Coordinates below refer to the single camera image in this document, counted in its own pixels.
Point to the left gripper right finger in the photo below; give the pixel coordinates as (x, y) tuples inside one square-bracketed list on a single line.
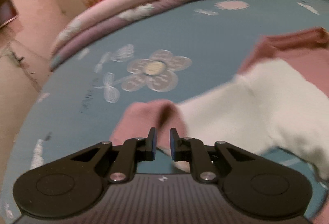
[(253, 185)]

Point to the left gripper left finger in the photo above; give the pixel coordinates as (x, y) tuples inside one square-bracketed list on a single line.
[(71, 185)]

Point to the pink and white knit sweater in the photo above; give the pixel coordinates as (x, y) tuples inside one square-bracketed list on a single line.
[(279, 98)]

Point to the teal floral bed sheet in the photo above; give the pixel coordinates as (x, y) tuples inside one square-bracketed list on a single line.
[(175, 55)]

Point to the wall mounted television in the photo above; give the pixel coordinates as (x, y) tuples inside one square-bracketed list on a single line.
[(8, 12)]

